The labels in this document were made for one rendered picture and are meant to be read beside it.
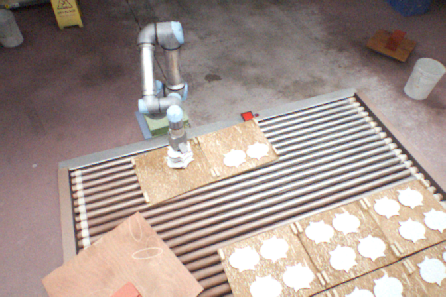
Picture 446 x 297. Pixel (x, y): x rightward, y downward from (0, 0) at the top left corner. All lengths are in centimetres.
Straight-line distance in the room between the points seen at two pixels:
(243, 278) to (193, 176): 63
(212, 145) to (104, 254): 88
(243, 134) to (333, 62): 256
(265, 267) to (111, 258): 72
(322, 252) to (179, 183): 83
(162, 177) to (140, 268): 57
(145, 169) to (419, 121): 301
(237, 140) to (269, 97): 176
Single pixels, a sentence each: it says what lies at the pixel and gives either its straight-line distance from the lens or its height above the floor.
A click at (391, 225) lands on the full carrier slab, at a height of 94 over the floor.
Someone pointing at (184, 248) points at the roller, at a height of 92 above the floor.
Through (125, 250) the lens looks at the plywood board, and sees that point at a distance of 170.
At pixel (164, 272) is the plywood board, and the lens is 163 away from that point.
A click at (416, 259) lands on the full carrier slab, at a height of 94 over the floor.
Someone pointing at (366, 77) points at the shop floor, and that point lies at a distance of 444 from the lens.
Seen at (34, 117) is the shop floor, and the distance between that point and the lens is 404.
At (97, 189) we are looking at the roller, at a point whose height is 92.
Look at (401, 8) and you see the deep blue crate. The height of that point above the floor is 8.
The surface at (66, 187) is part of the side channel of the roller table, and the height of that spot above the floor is 95.
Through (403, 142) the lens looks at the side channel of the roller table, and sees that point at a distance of 242.
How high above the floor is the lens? 257
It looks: 50 degrees down
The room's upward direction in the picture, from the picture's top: 2 degrees clockwise
